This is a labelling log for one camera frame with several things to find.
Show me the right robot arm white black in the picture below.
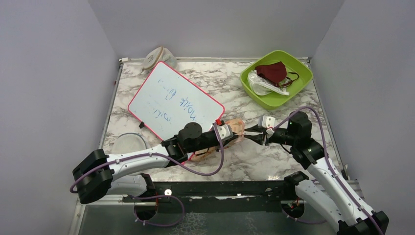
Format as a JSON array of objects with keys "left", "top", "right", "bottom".
[{"left": 246, "top": 111, "right": 389, "bottom": 235}]

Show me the maroon bra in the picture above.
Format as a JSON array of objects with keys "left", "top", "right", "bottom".
[{"left": 255, "top": 61, "right": 300, "bottom": 88}]

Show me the peach floral mesh laundry bag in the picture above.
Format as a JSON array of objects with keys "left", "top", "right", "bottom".
[{"left": 189, "top": 118, "right": 245, "bottom": 162}]

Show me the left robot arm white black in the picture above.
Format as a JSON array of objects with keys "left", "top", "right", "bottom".
[{"left": 69, "top": 120, "right": 238, "bottom": 204}]

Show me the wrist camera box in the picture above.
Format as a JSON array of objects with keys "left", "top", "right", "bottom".
[
  {"left": 258, "top": 115, "right": 276, "bottom": 129},
  {"left": 215, "top": 119, "right": 234, "bottom": 141}
]

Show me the aluminium frame rail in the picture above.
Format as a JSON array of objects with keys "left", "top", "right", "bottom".
[{"left": 340, "top": 178, "right": 362, "bottom": 193}]

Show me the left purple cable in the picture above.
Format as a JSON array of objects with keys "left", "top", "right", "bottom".
[{"left": 69, "top": 123, "right": 225, "bottom": 228}]

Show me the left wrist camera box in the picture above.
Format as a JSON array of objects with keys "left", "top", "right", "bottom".
[{"left": 215, "top": 119, "right": 234, "bottom": 141}]

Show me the green plastic bin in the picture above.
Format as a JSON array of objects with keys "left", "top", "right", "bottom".
[{"left": 240, "top": 50, "right": 313, "bottom": 110}]

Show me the purple cable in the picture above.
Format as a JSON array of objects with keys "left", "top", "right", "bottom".
[
  {"left": 69, "top": 123, "right": 225, "bottom": 228},
  {"left": 268, "top": 106, "right": 379, "bottom": 235}
]

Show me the pink framed whiteboard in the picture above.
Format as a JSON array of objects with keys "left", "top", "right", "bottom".
[{"left": 128, "top": 62, "right": 225, "bottom": 140}]

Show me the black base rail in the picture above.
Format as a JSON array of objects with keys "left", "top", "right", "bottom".
[{"left": 123, "top": 180, "right": 297, "bottom": 215}]

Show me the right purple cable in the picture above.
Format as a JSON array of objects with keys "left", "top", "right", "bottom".
[{"left": 268, "top": 106, "right": 379, "bottom": 235}]

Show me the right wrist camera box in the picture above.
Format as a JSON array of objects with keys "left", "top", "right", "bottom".
[{"left": 258, "top": 115, "right": 276, "bottom": 129}]

